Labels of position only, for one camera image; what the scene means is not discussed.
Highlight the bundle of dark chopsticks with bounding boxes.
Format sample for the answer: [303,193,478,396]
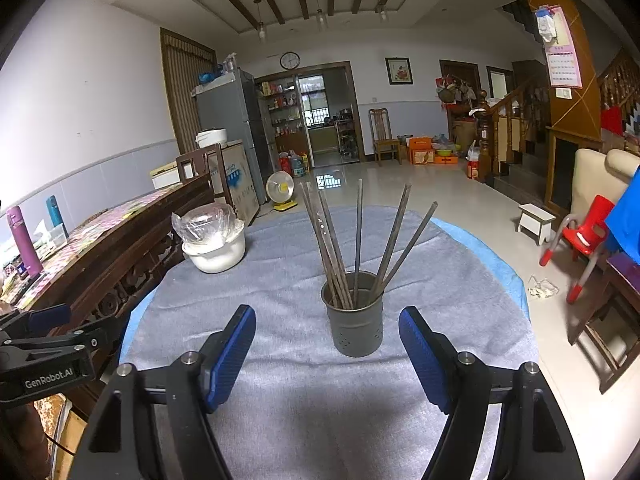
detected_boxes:
[298,178,440,311]

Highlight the white rag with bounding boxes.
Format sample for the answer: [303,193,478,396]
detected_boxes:
[527,275,562,302]

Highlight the red plastic chair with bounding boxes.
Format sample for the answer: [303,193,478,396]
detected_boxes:
[539,195,617,304]

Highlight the white chest freezer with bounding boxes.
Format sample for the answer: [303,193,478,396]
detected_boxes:
[207,141,262,219]

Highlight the pantry shelf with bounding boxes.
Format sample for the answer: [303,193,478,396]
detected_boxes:
[260,80,302,152]

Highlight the blue thermos bottle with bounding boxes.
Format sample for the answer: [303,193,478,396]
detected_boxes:
[46,195,69,241]

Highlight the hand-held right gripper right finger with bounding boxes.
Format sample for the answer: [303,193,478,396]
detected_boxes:
[398,306,586,480]

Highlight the clear plastic bag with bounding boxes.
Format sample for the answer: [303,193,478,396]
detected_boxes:
[171,203,245,253]

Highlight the blue table cover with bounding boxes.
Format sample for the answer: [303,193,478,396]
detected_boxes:
[118,217,530,356]

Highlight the purple thermos bottle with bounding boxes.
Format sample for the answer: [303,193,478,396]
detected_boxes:
[6,206,44,279]

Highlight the person's left forearm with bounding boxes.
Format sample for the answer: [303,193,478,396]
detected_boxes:
[0,401,50,480]

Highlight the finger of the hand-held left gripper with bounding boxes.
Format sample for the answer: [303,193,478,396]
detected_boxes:
[0,317,129,357]
[0,303,72,344]

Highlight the framed picture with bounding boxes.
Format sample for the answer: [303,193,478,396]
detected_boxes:
[385,57,415,86]

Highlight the dark wooden table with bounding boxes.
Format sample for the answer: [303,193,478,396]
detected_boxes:
[569,252,640,394]

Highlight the orange cardboard box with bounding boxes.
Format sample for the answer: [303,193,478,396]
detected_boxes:
[407,136,434,165]

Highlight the grey refrigerator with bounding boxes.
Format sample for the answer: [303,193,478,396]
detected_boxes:
[194,69,272,202]

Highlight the beige armchair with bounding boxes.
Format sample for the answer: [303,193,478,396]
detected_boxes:
[570,147,640,222]

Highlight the grey metal utensil holder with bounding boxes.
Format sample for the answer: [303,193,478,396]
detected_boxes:
[321,270,385,358]

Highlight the white pot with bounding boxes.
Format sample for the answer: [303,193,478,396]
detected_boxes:
[181,232,247,274]

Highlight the red and white bag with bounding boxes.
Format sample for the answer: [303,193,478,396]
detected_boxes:
[466,141,484,180]

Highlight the white rice cooker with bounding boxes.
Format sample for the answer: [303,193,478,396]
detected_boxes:
[195,129,229,149]

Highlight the dark wooden chair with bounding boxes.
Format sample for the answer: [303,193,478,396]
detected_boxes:
[176,143,237,207]

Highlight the wall calendar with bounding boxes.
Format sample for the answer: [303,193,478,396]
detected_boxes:
[535,5,584,90]

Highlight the wooden stair railing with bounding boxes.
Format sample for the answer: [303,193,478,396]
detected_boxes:
[475,80,551,182]

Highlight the blue cloth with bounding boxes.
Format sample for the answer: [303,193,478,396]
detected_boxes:
[604,166,640,257]

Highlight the white stool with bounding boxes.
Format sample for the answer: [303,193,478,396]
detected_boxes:
[516,203,557,246]

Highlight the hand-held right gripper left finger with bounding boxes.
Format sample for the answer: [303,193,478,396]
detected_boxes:
[67,304,257,480]

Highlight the light wooden chair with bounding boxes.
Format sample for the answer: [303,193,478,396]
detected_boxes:
[369,108,402,166]

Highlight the grey tablecloth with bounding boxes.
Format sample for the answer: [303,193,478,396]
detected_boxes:
[120,205,541,480]

